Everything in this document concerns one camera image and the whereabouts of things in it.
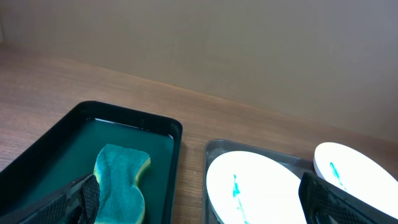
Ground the small black soap tray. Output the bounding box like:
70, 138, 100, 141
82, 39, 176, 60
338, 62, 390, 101
1, 101, 183, 223

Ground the green yellow sponge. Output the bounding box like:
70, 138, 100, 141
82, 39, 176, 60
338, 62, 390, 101
93, 144, 151, 224

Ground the white plate with green smear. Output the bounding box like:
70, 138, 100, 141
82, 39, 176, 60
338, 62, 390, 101
206, 151, 306, 224

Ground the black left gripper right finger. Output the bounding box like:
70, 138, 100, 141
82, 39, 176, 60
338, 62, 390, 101
298, 172, 397, 224

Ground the large dark serving tray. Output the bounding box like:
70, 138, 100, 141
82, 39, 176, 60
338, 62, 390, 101
201, 139, 315, 224

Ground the white plate with green streak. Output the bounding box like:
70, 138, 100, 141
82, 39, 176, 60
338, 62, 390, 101
313, 142, 397, 218

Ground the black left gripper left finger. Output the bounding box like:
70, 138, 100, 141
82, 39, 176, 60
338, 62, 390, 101
1, 174, 100, 224

